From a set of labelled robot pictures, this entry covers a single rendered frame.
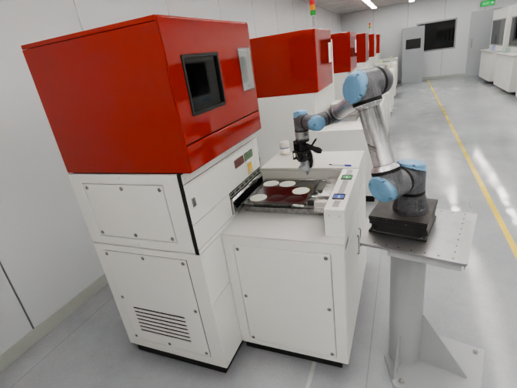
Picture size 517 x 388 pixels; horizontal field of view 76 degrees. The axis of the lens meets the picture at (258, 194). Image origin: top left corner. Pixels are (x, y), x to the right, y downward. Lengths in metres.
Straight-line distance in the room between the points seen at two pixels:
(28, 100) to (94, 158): 1.14
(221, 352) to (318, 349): 0.52
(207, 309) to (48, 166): 1.64
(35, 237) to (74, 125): 1.24
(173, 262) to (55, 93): 0.94
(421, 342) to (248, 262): 1.00
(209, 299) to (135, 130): 0.88
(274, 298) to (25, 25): 2.39
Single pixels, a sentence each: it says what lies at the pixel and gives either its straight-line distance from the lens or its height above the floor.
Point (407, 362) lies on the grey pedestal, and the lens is 2.13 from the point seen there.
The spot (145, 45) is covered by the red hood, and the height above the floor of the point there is 1.73.
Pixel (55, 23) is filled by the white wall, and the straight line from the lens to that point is 3.07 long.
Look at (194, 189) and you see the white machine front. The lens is 1.51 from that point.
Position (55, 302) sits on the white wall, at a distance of 3.00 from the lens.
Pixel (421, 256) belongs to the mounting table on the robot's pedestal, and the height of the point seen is 0.81.
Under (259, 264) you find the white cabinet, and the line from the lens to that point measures 1.73.
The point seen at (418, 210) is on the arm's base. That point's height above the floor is 0.93.
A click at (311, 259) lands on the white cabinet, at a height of 0.72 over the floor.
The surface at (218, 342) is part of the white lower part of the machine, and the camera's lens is 1.93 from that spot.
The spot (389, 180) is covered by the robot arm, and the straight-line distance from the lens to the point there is 1.42.
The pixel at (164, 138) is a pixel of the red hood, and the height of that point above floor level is 1.38.
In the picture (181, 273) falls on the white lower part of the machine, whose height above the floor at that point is 0.70.
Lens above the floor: 1.63
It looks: 22 degrees down
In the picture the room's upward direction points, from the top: 8 degrees counter-clockwise
